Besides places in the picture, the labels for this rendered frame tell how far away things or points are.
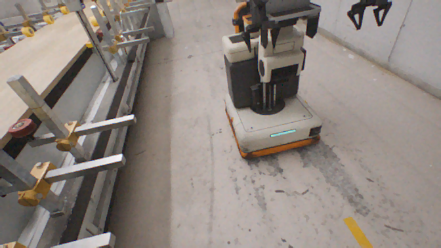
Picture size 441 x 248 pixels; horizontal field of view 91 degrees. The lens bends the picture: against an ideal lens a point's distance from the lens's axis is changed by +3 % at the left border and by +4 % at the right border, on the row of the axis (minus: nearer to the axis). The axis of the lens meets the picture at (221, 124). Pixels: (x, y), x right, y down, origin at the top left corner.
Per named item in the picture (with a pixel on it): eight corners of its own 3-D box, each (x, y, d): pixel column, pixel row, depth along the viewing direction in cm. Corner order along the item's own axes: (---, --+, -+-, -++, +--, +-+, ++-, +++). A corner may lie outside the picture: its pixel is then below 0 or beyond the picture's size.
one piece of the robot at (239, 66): (229, 105, 200) (216, 6, 146) (285, 92, 203) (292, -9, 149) (237, 127, 175) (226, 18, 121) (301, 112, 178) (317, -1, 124)
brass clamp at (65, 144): (84, 128, 96) (79, 120, 93) (75, 149, 86) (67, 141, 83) (71, 131, 96) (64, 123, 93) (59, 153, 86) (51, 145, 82)
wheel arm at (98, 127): (137, 121, 95) (133, 113, 92) (136, 125, 92) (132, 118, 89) (37, 143, 92) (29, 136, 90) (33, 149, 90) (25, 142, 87)
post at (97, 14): (126, 69, 176) (96, 4, 144) (126, 71, 173) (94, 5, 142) (122, 70, 175) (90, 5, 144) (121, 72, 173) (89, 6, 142)
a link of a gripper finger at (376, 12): (392, 23, 83) (392, -3, 81) (377, 25, 82) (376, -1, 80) (377, 27, 90) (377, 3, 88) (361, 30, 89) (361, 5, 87)
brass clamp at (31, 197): (61, 169, 76) (52, 160, 73) (44, 204, 66) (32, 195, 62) (43, 174, 76) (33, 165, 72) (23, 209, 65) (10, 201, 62)
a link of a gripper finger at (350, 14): (377, 25, 82) (377, -1, 80) (360, 28, 81) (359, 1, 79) (362, 30, 89) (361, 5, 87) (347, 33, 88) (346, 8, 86)
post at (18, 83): (96, 164, 101) (20, 72, 70) (94, 170, 99) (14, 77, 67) (89, 166, 101) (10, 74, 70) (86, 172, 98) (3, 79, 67)
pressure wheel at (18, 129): (31, 153, 87) (9, 133, 79) (25, 146, 91) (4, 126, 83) (52, 141, 91) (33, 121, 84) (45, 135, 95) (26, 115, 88)
